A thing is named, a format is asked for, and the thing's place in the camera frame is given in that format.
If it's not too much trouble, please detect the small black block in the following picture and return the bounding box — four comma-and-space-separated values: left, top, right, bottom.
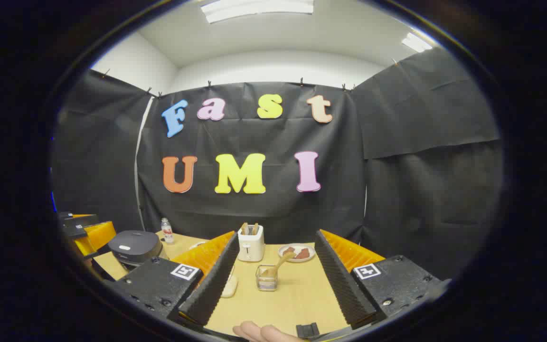
296, 323, 320, 339

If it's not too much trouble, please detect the wooden spoon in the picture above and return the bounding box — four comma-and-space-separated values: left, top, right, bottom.
260, 251, 297, 278

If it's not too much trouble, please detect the small clear drink bottle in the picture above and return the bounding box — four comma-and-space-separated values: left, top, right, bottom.
161, 218, 175, 245

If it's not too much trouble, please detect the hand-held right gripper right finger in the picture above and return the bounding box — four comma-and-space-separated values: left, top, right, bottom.
315, 229, 445, 331

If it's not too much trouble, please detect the long ceiling light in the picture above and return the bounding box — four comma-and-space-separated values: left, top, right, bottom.
201, 0, 314, 24

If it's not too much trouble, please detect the black silver rice cooker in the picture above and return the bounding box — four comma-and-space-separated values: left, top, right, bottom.
107, 230, 164, 269

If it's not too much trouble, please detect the white toaster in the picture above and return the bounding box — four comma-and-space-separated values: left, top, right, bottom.
238, 224, 265, 263

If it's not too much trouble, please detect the black backdrop cloth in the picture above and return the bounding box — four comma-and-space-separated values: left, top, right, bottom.
51, 47, 504, 285

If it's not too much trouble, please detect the small ceiling light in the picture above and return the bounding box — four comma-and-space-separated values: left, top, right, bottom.
401, 32, 433, 53

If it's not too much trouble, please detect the wire chopstick holder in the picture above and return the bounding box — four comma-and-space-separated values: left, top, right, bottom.
255, 265, 279, 292

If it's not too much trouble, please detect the white plate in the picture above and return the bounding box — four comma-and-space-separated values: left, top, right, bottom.
278, 243, 316, 263

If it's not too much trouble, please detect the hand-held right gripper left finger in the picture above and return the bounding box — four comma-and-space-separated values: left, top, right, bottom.
112, 231, 240, 328

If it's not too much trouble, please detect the clear container of rice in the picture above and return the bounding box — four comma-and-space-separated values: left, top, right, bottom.
220, 265, 239, 299

